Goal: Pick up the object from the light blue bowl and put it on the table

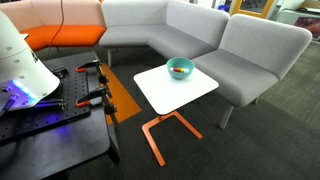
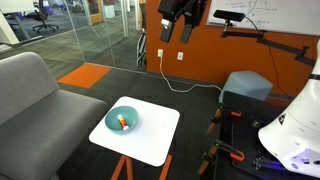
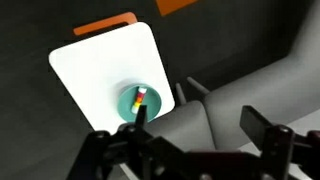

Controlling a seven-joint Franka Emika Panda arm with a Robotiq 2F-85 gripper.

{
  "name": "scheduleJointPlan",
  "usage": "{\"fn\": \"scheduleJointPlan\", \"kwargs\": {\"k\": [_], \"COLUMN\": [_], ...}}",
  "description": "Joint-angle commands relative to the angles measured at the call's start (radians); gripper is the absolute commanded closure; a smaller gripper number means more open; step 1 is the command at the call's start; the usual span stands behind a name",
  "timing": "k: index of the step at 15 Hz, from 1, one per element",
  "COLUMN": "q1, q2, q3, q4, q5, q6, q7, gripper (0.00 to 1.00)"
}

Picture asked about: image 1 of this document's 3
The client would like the grey armless sofa seat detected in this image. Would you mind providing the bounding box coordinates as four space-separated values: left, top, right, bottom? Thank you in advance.
192 13 313 130

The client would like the light blue bowl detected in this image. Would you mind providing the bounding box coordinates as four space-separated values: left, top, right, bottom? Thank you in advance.
166 56 196 80

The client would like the black clamp with orange handle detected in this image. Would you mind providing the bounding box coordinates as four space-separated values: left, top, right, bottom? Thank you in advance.
74 59 110 85
74 86 120 128

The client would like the yellow door frame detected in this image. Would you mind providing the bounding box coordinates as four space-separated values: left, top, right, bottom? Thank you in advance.
229 0 280 20

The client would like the white side table orange frame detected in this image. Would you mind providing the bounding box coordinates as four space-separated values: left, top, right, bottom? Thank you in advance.
133 63 220 168

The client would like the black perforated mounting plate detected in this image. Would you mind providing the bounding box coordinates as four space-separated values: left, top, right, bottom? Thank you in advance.
0 66 92 145

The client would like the grey corner sofa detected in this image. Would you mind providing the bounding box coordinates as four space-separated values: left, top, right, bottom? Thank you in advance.
98 0 231 68

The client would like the glue stick with white cap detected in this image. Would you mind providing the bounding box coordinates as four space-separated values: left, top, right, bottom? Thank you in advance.
169 67 190 74

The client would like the white cabinet with red poster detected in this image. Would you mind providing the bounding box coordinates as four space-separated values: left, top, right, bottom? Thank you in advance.
276 7 320 43

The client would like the thin dark hanging cable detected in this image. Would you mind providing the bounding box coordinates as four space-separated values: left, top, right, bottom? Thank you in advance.
44 0 65 60

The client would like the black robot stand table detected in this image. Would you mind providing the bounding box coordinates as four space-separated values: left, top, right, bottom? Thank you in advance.
0 51 122 180

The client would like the pink and orange sofa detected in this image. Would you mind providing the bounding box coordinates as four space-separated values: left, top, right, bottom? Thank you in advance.
0 0 107 52

